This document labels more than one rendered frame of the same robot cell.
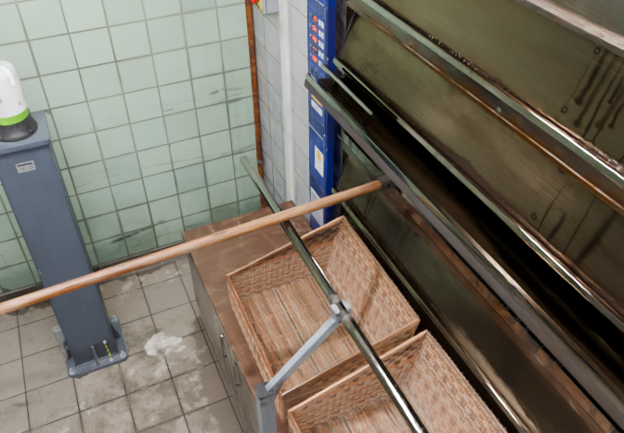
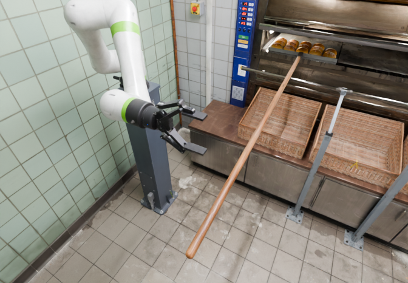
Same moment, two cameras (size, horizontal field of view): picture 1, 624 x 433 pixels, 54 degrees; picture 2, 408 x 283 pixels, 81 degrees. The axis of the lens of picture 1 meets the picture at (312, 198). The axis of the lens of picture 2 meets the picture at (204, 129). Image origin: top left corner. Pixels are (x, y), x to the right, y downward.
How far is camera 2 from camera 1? 1.62 m
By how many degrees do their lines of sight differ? 28
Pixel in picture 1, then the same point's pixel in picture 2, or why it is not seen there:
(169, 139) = not seen: hidden behind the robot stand
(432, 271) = (325, 81)
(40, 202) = not seen: hidden behind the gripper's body
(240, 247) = (217, 119)
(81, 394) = (173, 217)
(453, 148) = (351, 22)
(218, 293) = (229, 136)
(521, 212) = (395, 29)
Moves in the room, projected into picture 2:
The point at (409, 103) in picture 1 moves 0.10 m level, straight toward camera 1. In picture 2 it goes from (319, 16) to (330, 20)
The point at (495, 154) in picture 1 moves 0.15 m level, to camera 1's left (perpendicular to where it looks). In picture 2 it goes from (376, 16) to (364, 19)
